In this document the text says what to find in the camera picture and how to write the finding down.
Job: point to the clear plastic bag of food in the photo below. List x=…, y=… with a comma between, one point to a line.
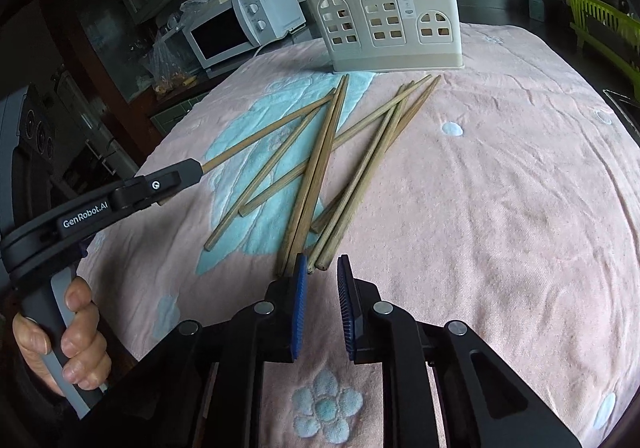
x=165, y=67

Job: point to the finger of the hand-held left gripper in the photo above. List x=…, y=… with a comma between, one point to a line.
x=156, y=185

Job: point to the pile of wooden chopsticks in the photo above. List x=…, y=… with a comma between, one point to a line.
x=320, y=162

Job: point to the person's left hand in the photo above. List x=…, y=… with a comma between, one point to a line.
x=87, y=353

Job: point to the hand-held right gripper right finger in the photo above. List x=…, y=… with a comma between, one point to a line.
x=345, y=308

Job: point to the wooden chopstick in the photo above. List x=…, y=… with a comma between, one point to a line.
x=260, y=135

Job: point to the green base cabinet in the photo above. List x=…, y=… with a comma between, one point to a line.
x=175, y=112

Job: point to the beige plastic chopstick holder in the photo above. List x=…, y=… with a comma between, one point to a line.
x=380, y=52

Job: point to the clear soap dispenser bottle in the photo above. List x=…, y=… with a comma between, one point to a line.
x=536, y=5

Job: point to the green plastic dish rack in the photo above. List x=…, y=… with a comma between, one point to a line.
x=600, y=22

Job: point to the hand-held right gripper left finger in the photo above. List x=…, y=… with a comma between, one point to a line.
x=299, y=308

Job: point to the pink floral towel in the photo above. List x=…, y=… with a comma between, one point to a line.
x=500, y=203

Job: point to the black glass stovetop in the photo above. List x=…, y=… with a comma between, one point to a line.
x=622, y=102

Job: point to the white microwave oven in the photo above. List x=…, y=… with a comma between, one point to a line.
x=215, y=35

